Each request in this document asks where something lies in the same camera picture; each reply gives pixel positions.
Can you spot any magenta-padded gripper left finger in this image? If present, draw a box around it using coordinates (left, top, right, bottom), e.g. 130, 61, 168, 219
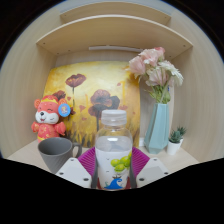
55, 146, 98, 189

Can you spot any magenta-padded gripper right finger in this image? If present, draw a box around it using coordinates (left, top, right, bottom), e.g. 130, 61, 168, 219
130, 146, 170, 188

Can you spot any clear plastic water bottle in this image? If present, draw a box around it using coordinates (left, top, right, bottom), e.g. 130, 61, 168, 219
94, 109, 134, 191

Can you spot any grey cup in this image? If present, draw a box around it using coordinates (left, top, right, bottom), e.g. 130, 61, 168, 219
37, 137, 83, 175

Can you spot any small potted succulent plant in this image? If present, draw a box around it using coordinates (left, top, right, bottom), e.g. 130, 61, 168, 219
166, 125, 187, 156

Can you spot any teal faceted vase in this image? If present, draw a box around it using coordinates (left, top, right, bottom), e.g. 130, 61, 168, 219
144, 102, 170, 155

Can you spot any red plush mouse toy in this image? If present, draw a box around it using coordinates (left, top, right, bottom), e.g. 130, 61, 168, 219
31, 94, 72, 143

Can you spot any yellow poppy flower painting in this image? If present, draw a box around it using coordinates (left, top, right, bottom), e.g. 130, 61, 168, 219
43, 60, 142, 148

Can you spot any pink and white flower bouquet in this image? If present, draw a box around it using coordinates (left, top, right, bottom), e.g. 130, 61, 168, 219
128, 46, 184, 104

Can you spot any white light strip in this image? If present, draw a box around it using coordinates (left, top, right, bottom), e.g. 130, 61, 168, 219
88, 45, 144, 54

